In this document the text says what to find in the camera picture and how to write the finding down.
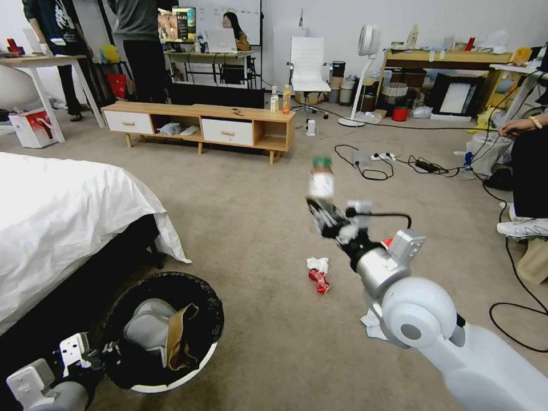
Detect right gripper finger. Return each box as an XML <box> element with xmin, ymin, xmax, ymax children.
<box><xmin>318</xmin><ymin>199</ymin><xmax>346</xmax><ymax>224</ymax></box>
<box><xmin>304</xmin><ymin>196</ymin><xmax>329</xmax><ymax>235</ymax></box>

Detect green-capped plastic bottle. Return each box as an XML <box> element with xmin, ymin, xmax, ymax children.
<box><xmin>309</xmin><ymin>155</ymin><xmax>336</xmax><ymax>200</ymax></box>

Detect white trash bin black bag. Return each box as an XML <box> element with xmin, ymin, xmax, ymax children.
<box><xmin>99</xmin><ymin>271</ymin><xmax>226</xmax><ymax>394</ymax></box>

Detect crumpled white tissue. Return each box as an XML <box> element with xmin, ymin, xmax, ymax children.
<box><xmin>305</xmin><ymin>255</ymin><xmax>331</xmax><ymax>273</ymax></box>

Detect crumpled red wrapper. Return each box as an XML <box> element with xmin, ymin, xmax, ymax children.
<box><xmin>308</xmin><ymin>267</ymin><xmax>332</xmax><ymax>297</ymax></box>

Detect brown torn paper bag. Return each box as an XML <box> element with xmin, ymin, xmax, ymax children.
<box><xmin>164</xmin><ymin>303</ymin><xmax>201</xmax><ymax>372</ymax></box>

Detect flat white paper tissue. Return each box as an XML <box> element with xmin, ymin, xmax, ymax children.
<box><xmin>359</xmin><ymin>306</ymin><xmax>389</xmax><ymax>342</ymax></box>

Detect bed with white sheet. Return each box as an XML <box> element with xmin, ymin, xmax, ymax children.
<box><xmin>0</xmin><ymin>151</ymin><xmax>194</xmax><ymax>343</ymax></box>

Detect white office chair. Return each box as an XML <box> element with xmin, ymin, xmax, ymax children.
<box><xmin>285</xmin><ymin>36</ymin><xmax>333</xmax><ymax>120</ymax></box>

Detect white standing fan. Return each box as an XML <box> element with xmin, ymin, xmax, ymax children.
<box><xmin>337</xmin><ymin>23</ymin><xmax>382</xmax><ymax>128</ymax></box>

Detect wooden low cabinet white drawers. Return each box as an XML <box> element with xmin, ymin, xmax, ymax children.
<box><xmin>100</xmin><ymin>101</ymin><xmax>297</xmax><ymax>165</ymax></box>

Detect yellow wooden desk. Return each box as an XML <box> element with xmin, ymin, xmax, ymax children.
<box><xmin>376</xmin><ymin>46</ymin><xmax>515</xmax><ymax>122</ymax></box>

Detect wooden desk with monitor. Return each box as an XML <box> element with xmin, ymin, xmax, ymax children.
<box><xmin>163</xmin><ymin>47</ymin><xmax>256</xmax><ymax>86</ymax></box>

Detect person seated in black trousers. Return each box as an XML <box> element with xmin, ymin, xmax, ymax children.
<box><xmin>495</xmin><ymin>110</ymin><xmax>548</xmax><ymax>241</ymax></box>

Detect white laptop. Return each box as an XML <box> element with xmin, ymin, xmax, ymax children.
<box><xmin>204</xmin><ymin>28</ymin><xmax>240</xmax><ymax>55</ymax></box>

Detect person seated at laptop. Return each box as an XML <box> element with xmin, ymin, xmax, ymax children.
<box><xmin>221</xmin><ymin>11</ymin><xmax>252</xmax><ymax>53</ymax></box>

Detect whiteboard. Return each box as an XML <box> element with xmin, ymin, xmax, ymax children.
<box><xmin>171</xmin><ymin>0</ymin><xmax>263</xmax><ymax>48</ymax></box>

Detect white box red print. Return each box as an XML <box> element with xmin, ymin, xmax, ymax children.
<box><xmin>7</xmin><ymin>108</ymin><xmax>59</xmax><ymax>150</ymax></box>

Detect computer monitor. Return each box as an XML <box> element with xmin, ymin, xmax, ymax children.
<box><xmin>156</xmin><ymin>6</ymin><xmax>198</xmax><ymax>45</ymax></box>

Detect person standing in grey top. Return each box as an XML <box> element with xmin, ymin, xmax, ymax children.
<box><xmin>106</xmin><ymin>0</ymin><xmax>168</xmax><ymax>104</ymax></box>

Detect white table wooden top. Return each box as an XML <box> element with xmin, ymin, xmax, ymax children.
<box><xmin>0</xmin><ymin>54</ymin><xmax>107</xmax><ymax>143</ymax></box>

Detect person standing in dark print top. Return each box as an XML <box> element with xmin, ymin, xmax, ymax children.
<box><xmin>20</xmin><ymin>0</ymin><xmax>94</xmax><ymax>123</ymax></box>

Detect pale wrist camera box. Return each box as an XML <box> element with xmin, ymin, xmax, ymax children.
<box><xmin>345</xmin><ymin>199</ymin><xmax>374</xmax><ymax>230</ymax></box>
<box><xmin>57</xmin><ymin>332</ymin><xmax>91</xmax><ymax>378</ymax></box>

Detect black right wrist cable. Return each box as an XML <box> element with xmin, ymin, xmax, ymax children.
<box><xmin>369</xmin><ymin>212</ymin><xmax>413</xmax><ymax>231</ymax></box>

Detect looped black floor cable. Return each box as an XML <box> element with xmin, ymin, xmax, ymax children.
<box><xmin>333</xmin><ymin>143</ymin><xmax>396</xmax><ymax>181</ymax></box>

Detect long black floor cable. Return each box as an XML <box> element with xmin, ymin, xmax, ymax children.
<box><xmin>482</xmin><ymin>179</ymin><xmax>548</xmax><ymax>353</ymax></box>

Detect black picture frame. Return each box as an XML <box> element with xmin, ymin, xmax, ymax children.
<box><xmin>429</xmin><ymin>72</ymin><xmax>485</xmax><ymax>119</ymax></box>

